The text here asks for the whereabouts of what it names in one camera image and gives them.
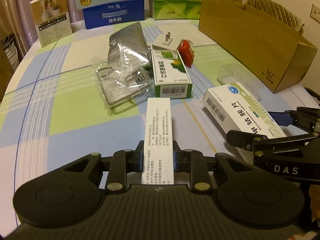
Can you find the white dinosaur medicine box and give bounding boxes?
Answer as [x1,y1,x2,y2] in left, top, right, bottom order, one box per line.
[142,98,174,185]

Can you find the white beige product box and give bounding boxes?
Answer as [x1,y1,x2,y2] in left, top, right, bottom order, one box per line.
[30,0,73,47]

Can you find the white wall data socket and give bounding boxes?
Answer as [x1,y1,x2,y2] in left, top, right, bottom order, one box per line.
[310,4,320,23]

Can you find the checkered tablecloth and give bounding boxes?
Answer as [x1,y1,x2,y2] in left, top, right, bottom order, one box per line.
[0,17,318,228]

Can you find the red candy packet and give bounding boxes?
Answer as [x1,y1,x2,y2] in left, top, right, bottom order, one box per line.
[177,40,194,68]

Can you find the white power adapter plug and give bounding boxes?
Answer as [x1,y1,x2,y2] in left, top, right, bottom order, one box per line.
[152,32,181,50]

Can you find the dark blue milk carton box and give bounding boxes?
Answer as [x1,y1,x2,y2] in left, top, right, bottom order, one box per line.
[82,0,144,29]

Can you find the wire rack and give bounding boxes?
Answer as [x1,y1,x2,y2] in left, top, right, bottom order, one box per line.
[93,62,153,112]

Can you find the pink curtain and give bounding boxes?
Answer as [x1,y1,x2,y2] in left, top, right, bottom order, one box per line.
[1,0,83,58]

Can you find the brown cardboard box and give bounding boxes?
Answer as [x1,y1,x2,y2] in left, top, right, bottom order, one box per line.
[199,0,318,93]

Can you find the white blue medicine box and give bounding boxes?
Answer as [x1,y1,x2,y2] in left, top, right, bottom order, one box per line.
[202,82,286,139]

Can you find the quilted beige chair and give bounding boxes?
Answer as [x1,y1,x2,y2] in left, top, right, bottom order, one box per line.
[246,0,304,34]

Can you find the clear plastic tray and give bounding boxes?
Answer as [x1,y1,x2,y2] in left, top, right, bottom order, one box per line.
[217,63,264,101]

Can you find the silver foil pouch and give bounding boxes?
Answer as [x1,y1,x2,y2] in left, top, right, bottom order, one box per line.
[107,22,150,68]

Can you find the person's right hand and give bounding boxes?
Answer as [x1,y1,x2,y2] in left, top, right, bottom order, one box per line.
[309,185,320,221]

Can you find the green white spray medicine box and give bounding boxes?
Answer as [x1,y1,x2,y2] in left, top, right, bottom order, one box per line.
[151,50,193,99]

